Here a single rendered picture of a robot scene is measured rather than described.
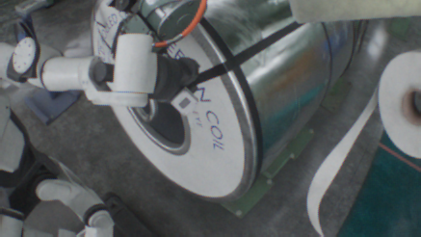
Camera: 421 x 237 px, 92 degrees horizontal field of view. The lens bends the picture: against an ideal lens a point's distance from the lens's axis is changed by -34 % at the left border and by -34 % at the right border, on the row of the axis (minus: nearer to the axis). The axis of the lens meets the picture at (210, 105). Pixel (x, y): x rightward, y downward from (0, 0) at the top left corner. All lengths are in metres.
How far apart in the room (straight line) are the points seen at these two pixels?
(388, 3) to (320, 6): 0.08
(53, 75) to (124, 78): 0.17
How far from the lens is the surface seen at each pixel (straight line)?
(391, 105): 0.44
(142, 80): 0.47
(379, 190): 2.29
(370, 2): 0.27
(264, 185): 1.94
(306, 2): 0.25
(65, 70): 0.54
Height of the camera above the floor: 1.65
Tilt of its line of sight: 43 degrees down
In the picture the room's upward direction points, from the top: 1 degrees clockwise
